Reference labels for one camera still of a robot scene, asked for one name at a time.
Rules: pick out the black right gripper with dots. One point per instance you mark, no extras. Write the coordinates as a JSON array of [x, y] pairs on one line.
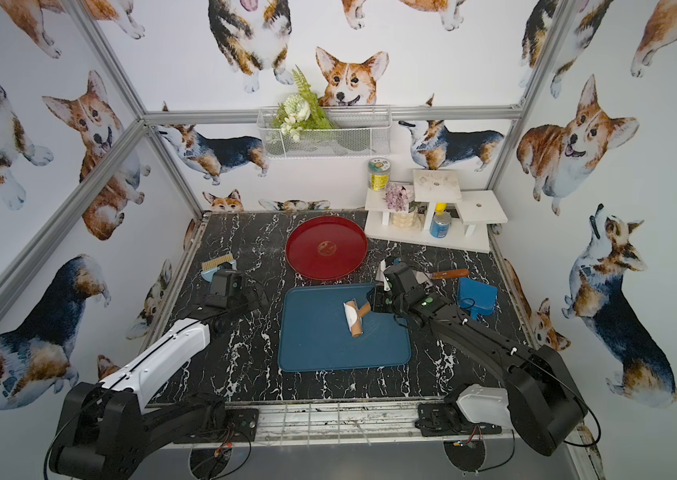
[[392, 291]]

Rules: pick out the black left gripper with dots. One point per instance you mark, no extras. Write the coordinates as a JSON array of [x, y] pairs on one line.
[[233, 284]]

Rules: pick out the white dough piece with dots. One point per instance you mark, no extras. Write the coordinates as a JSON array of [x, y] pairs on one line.
[[352, 313]]

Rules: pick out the wooden dough roller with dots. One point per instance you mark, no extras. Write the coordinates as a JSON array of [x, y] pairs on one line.
[[357, 331]]

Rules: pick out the blue rectangular tray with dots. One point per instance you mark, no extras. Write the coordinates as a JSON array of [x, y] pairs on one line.
[[315, 335]]

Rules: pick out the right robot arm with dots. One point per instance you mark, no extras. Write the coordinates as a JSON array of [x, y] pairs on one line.
[[538, 398]]

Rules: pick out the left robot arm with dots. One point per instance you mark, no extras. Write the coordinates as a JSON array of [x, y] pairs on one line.
[[106, 430]]

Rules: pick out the blue bottle yellow cap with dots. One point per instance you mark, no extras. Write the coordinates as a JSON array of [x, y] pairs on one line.
[[442, 221]]

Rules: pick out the blue dustpan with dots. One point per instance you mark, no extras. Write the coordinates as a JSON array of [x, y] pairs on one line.
[[476, 297]]

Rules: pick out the white tiered shelf stand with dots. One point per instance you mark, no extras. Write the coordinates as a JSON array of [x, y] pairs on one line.
[[473, 212]]

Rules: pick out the round red tray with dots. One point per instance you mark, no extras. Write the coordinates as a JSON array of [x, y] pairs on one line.
[[326, 248]]

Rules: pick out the purple flower pot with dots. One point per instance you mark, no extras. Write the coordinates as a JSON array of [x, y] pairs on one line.
[[402, 206]]

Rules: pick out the yellow green can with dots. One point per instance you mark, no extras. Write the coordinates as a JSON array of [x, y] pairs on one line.
[[379, 173]]

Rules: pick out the artificial green white plant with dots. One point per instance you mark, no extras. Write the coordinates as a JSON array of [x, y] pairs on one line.
[[301, 113]]

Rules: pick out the metal scraper wooden handle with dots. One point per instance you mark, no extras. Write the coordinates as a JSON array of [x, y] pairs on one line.
[[429, 278]]

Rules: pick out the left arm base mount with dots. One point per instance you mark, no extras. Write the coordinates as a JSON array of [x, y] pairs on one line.
[[236, 423]]

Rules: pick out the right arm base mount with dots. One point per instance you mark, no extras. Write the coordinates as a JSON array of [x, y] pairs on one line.
[[444, 419]]

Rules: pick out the white wire wall basket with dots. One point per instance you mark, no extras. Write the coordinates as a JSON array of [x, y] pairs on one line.
[[356, 132]]

